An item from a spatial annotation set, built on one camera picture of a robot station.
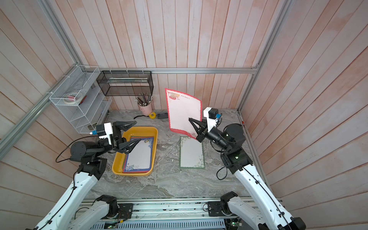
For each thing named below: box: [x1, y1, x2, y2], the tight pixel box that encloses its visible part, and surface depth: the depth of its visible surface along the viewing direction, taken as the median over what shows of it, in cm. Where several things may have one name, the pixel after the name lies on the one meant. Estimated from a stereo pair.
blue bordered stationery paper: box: [122, 136, 154, 174], surface depth 92 cm
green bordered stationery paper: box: [179, 136, 206, 170], surface depth 97 cm
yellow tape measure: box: [148, 111, 157, 120], surface depth 117 cm
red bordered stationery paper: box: [164, 88, 203, 140], surface depth 57 cm
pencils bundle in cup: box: [134, 92, 153, 107], surface depth 113 cm
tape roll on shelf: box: [63, 92, 83, 105], surface depth 75 cm
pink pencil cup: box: [137, 103, 153, 117], surface depth 114 cm
